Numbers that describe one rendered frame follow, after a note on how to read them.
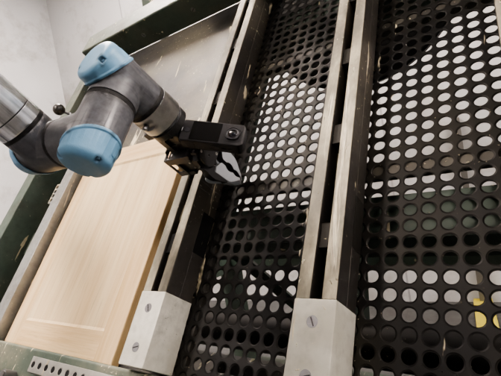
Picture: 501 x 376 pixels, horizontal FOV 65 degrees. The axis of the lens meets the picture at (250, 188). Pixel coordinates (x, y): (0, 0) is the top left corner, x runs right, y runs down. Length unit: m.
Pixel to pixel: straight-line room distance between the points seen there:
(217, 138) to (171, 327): 0.34
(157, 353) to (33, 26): 4.86
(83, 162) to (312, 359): 0.39
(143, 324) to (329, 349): 0.34
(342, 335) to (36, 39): 5.02
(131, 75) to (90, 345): 0.55
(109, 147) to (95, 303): 0.48
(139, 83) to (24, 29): 4.65
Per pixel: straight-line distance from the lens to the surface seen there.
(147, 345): 0.71
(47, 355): 0.97
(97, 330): 0.92
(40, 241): 1.27
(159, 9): 1.53
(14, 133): 0.66
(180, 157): 0.72
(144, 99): 0.64
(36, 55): 5.21
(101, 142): 0.56
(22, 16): 5.31
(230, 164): 0.77
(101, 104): 0.59
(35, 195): 1.54
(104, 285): 0.96
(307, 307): 0.55
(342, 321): 0.55
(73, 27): 5.19
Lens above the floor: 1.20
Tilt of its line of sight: 2 degrees down
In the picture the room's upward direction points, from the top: 10 degrees counter-clockwise
